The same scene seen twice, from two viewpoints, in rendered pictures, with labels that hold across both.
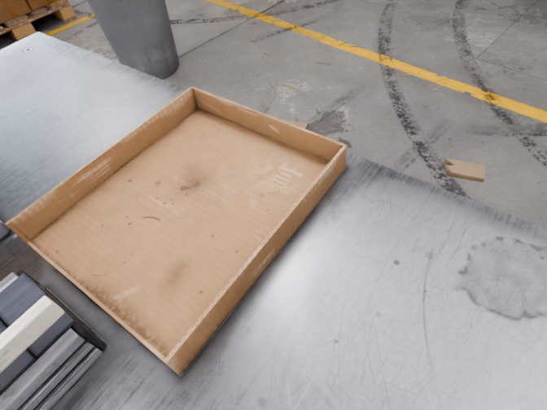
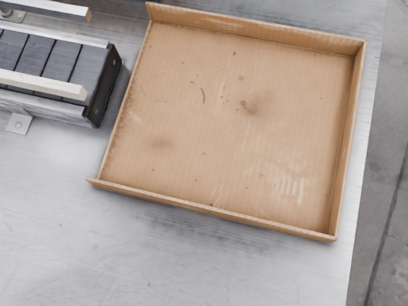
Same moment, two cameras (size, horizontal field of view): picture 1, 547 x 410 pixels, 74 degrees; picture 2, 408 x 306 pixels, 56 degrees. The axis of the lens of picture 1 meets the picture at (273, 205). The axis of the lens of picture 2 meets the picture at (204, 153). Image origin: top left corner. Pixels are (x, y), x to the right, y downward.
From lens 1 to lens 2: 0.25 m
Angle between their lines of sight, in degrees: 38
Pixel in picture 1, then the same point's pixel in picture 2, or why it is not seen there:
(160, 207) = (216, 96)
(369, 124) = not seen: outside the picture
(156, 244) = (180, 114)
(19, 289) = (98, 56)
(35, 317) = (67, 91)
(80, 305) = (118, 91)
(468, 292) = not seen: outside the picture
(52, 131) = not seen: outside the picture
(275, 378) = (111, 249)
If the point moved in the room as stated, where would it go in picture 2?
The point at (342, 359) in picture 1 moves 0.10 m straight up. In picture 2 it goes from (137, 292) to (113, 297)
